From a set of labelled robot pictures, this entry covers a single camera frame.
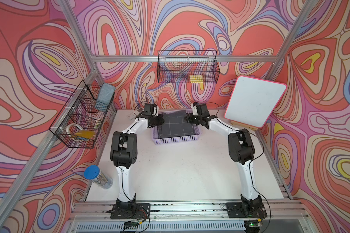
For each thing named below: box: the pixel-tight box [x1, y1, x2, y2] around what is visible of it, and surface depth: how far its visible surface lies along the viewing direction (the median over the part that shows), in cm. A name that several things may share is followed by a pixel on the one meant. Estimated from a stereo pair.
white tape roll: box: [66, 123, 84, 135], surface depth 68 cm
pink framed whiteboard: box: [224, 75, 288, 129], surface depth 92 cm
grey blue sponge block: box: [96, 82, 116, 105], surface depth 82 cm
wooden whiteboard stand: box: [230, 120, 259, 132], surface depth 107 cm
